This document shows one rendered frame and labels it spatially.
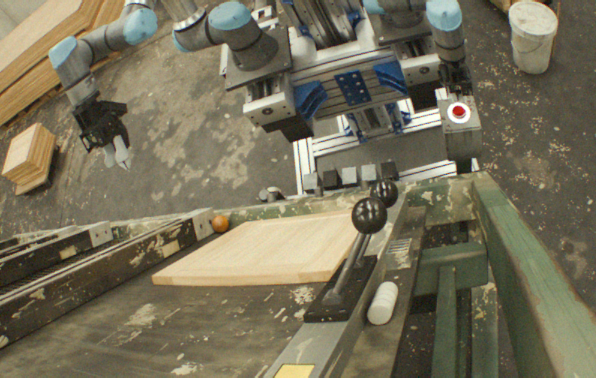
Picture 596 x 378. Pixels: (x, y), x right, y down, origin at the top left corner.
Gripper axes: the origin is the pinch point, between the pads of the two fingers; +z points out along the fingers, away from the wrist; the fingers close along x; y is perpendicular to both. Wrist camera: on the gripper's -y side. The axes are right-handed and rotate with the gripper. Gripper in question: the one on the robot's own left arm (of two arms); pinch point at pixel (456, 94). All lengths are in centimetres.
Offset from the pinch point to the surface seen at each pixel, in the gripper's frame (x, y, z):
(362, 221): -17, 53, -53
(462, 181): -2.9, 19.8, 11.0
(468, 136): 1.4, 5.9, 11.9
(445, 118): -4.6, 1.1, 8.6
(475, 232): -0.1, 30.7, 22.6
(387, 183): -16, 44, -43
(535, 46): 63, -85, 75
